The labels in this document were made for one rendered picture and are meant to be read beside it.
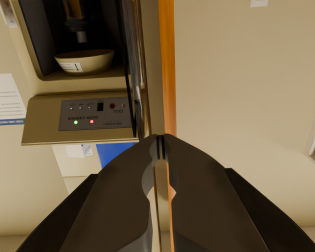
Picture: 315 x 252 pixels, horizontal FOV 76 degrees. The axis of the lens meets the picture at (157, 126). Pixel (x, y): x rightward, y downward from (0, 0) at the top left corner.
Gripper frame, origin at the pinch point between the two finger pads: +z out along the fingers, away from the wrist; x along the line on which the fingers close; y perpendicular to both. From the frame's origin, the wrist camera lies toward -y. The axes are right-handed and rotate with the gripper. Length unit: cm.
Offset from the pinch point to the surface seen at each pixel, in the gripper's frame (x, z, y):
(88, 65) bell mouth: -20, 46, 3
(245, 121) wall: 44, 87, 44
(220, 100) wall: 29, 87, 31
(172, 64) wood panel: 2.8, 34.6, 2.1
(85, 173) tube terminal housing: -28, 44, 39
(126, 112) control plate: -9.5, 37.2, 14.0
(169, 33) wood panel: 2.2, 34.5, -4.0
